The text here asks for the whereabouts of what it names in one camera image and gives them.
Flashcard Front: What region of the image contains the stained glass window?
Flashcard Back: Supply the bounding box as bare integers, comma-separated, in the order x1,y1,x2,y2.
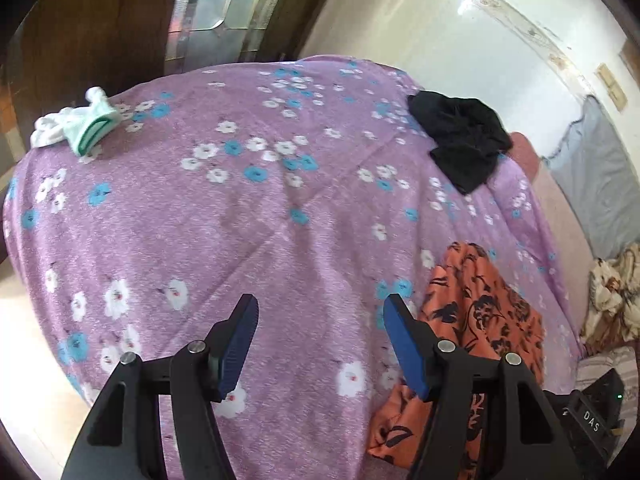
164,0,278,75

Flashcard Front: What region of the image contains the dark wooden door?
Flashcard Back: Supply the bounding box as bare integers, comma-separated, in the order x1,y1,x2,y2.
6,0,176,133

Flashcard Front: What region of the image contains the cream brown patterned blanket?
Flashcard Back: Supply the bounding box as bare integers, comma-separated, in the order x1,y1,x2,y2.
580,242,640,356

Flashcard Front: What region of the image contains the white green small garment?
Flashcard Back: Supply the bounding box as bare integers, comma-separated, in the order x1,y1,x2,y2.
29,87,122,157

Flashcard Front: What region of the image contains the orange black floral garment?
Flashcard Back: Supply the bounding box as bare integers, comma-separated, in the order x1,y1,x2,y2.
367,242,544,468

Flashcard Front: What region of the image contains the beige wall switch plate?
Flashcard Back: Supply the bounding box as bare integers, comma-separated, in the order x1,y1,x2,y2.
597,64,628,112

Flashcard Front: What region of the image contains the pink mattress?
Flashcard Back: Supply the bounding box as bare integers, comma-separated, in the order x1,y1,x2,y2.
509,132,593,334

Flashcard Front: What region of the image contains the grey pillow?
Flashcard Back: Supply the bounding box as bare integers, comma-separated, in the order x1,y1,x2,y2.
544,94,639,259

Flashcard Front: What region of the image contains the purple floral bed sheet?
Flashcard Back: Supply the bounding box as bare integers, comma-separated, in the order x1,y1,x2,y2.
3,56,580,479

